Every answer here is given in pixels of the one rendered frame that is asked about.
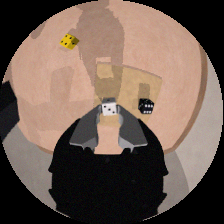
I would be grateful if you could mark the yellow die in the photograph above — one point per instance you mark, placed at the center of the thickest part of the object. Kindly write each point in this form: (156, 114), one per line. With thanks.
(69, 41)

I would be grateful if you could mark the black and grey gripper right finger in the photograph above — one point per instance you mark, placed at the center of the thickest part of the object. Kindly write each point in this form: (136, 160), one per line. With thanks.
(137, 136)

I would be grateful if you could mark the tan square mat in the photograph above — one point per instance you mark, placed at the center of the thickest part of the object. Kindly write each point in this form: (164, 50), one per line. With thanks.
(127, 86)

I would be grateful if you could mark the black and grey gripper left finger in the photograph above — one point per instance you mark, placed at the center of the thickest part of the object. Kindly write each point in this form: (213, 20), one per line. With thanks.
(82, 133)

